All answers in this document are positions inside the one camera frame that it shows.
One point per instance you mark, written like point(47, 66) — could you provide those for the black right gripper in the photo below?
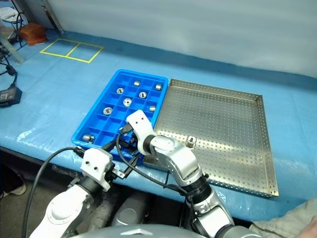
point(130, 145)

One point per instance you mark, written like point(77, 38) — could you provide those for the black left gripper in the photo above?
point(112, 173)

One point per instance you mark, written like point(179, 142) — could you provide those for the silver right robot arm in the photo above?
point(178, 158)

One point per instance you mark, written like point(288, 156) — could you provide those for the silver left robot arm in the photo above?
point(62, 213)

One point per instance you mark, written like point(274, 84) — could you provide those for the blue compartment tray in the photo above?
point(104, 124)

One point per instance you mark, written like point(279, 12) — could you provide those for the brown object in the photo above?
point(33, 33)

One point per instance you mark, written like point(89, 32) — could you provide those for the grey rounded shape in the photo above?
point(128, 213)

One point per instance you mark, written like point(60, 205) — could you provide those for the metal nut centre tray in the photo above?
point(191, 141)

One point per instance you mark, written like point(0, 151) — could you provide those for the grey robot torso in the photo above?
point(138, 231)

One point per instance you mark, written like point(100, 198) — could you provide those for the blue plastic table cover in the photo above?
point(74, 81)

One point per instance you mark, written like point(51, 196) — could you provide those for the perforated metal tray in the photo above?
point(223, 136)

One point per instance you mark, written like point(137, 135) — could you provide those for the yellow tape double square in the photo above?
point(66, 57)

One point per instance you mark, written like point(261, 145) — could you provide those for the beige shoe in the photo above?
point(17, 189)

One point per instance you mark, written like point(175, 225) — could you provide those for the black power adapter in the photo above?
point(8, 96)

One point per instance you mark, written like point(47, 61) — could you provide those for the clear plastic strip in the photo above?
point(12, 48)

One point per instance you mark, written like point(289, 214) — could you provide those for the aluminium profile bar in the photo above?
point(55, 17)

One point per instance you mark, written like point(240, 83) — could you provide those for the person's beige clothing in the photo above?
point(284, 220)

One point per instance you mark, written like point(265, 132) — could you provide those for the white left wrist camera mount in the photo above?
point(95, 162)

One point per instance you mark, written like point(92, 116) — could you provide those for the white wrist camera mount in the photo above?
point(95, 162)
point(141, 129)

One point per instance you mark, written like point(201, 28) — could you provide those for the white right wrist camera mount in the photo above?
point(141, 129)

